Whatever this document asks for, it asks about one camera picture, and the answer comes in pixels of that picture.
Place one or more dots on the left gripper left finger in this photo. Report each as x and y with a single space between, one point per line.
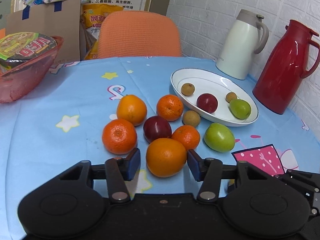
116 171

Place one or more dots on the red plum in plate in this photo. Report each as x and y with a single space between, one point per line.
207 102

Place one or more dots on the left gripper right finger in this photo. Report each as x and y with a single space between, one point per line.
210 172

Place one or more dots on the instant noodle bowl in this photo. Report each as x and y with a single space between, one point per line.
19 48

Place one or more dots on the white oval plate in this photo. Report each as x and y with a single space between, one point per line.
208 82

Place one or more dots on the large orange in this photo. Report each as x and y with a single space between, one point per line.
165 157

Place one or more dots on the brown longan on table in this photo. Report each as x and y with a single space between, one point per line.
191 118

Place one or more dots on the brown cardboard box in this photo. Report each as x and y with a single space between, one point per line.
54 19

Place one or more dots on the orange chair backrest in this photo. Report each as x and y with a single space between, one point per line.
138 33

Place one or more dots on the longan in plate back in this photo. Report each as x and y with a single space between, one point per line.
187 89

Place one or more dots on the white thermos jug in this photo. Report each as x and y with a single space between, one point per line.
246 38

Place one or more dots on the large green jujube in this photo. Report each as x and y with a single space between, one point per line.
219 138

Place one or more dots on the red thermos jug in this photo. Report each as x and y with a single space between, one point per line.
286 67

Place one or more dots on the longan in plate right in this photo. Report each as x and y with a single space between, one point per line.
230 96

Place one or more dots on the dark red plum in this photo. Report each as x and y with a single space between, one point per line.
156 127

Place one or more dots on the small front mandarin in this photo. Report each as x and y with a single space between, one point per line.
188 136

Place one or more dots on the back left orange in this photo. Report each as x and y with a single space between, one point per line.
133 109

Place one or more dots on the yellow snack bag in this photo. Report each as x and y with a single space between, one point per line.
91 19

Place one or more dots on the longan in plate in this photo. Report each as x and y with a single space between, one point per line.
230 96
187 89

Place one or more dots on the green jujube in plate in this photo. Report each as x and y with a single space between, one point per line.
241 109

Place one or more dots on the blue cartoon tablecloth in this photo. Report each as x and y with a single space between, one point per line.
60 123

